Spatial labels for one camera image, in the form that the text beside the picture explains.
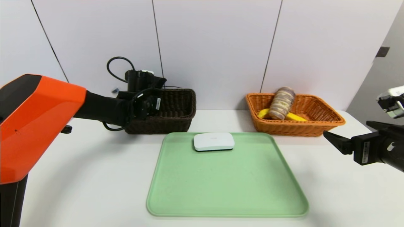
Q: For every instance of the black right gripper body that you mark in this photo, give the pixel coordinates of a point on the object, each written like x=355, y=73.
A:
x=365, y=152

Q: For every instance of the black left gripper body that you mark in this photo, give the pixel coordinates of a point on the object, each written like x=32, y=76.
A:
x=157, y=103

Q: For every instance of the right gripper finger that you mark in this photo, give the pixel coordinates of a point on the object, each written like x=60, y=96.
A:
x=380, y=125
x=339, y=142

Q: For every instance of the white plastic bottle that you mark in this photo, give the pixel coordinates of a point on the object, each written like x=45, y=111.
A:
x=115, y=90

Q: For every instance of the yellow banana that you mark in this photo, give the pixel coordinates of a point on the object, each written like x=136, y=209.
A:
x=296, y=117

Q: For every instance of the white router box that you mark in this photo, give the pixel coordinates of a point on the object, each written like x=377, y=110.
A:
x=214, y=141

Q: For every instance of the striped twisted bread loaf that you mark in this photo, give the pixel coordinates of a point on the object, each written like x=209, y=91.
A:
x=281, y=104

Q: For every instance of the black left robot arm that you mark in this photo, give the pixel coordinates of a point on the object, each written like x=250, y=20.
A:
x=31, y=126

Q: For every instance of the dark brown wicker basket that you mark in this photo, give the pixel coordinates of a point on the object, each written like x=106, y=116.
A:
x=176, y=123

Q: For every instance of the orange wicker basket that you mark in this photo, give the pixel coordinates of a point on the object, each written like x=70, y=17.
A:
x=300, y=129

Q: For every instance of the light green plastic tray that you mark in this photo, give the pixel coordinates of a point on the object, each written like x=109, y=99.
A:
x=227, y=183

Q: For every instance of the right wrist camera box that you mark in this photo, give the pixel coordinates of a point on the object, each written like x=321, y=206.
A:
x=393, y=102

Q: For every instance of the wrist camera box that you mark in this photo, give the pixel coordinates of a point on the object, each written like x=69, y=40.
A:
x=147, y=71
x=393, y=102

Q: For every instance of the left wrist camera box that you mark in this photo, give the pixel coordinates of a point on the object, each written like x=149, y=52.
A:
x=147, y=71

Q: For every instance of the dark wall bracket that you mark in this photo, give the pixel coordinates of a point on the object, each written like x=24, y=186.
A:
x=382, y=52

